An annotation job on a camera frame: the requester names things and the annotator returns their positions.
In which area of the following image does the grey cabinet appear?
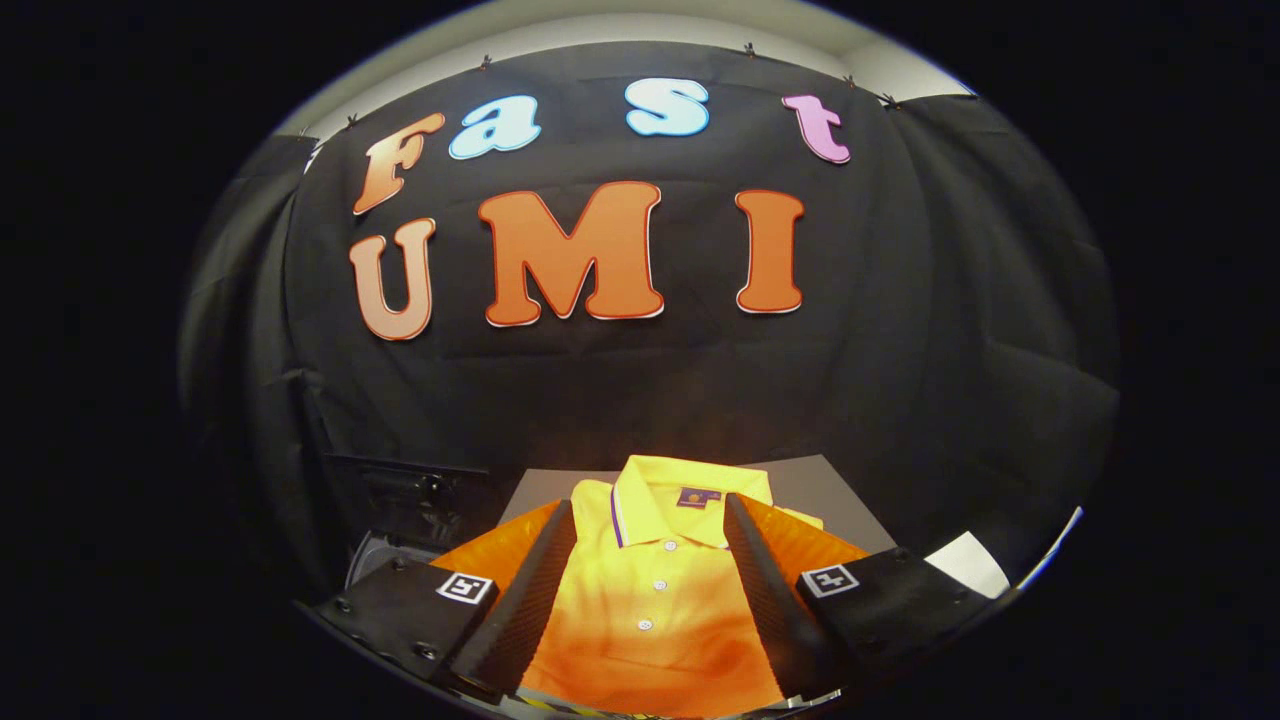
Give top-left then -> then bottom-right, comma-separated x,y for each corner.
497,455 -> 896,551

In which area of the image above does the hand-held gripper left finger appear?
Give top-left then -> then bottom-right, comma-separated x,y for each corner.
300,498 -> 579,706

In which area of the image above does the yellow polo shirt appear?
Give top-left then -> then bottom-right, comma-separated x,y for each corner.
520,455 -> 826,719

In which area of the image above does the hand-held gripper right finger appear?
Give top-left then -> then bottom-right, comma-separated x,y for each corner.
722,492 -> 1016,703

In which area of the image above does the black backdrop cloth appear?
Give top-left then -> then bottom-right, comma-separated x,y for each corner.
180,40 -> 1121,601

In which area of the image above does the white panel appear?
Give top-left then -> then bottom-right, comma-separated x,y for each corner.
925,507 -> 1084,599

